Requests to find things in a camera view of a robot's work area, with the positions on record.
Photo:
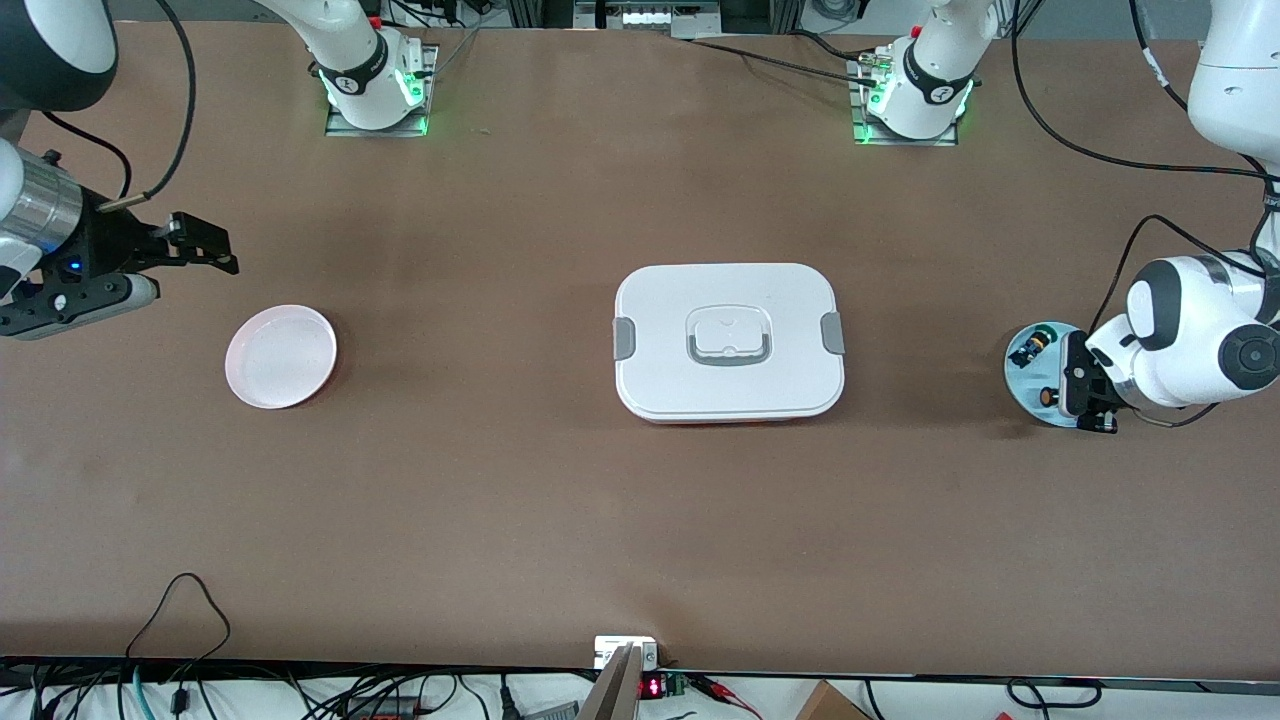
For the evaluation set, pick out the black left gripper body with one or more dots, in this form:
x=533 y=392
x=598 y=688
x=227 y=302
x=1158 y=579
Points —
x=1079 y=381

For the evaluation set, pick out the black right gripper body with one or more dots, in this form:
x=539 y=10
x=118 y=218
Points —
x=108 y=243

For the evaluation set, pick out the orange push-button switch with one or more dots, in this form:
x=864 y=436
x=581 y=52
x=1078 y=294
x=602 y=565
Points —
x=1050 y=396

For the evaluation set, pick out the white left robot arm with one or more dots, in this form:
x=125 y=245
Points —
x=1190 y=340

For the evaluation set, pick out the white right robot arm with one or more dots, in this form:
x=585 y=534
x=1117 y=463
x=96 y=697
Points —
x=350 y=60

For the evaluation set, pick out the white lidded storage box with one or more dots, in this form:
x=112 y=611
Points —
x=730 y=340

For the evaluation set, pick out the light blue round dish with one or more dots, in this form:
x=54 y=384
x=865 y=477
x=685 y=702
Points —
x=1030 y=385

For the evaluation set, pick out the small toy car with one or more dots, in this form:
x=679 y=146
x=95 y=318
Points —
x=1032 y=347

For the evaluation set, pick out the white round plate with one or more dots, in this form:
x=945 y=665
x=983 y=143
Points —
x=280 y=357

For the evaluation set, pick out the brown cardboard piece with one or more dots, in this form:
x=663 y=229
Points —
x=830 y=705

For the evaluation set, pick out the white side table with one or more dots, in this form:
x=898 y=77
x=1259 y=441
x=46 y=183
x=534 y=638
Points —
x=250 y=700

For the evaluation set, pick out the red black clip lead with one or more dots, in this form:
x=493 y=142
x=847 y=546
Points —
x=725 y=695

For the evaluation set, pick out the white power strip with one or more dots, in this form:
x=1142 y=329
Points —
x=645 y=15

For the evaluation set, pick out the red digit display module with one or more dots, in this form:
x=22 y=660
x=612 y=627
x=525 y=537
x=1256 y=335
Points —
x=655 y=687

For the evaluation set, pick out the white bracket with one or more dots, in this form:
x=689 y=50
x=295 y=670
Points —
x=625 y=650

